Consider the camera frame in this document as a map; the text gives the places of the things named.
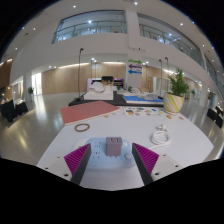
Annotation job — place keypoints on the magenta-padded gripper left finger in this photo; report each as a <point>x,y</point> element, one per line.
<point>76,160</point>

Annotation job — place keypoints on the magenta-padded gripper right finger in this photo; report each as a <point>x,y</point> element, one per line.
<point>146,159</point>

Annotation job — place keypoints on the grey charger block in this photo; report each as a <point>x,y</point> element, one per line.
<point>113,146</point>

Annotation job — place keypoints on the small wooden disc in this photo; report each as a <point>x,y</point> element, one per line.
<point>169,116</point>
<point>181,117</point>

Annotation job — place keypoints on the red flat board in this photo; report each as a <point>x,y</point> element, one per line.
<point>87,111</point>

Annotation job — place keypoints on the blue mat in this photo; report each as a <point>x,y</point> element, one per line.
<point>136,99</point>

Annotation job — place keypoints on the potted plant in striped pot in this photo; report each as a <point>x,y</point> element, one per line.
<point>174,100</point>

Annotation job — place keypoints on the dark low platform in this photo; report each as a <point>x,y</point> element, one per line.
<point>118,99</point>

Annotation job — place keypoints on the black chairs group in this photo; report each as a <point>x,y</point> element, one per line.
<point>216,116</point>

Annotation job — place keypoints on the black draped table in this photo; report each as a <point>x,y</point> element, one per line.
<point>11,110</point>

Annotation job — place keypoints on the small distant potted plant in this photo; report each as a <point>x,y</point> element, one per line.
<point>30,90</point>

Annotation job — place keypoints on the black lamp stand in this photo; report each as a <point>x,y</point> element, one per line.
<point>79,73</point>
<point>161,76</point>
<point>166,66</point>

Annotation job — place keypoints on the blue arrow sign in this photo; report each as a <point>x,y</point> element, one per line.
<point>135,71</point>

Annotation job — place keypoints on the purple arrow sign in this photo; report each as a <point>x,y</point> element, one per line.
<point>135,66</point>

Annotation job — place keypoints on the green arrow sign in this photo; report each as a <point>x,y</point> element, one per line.
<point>135,61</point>

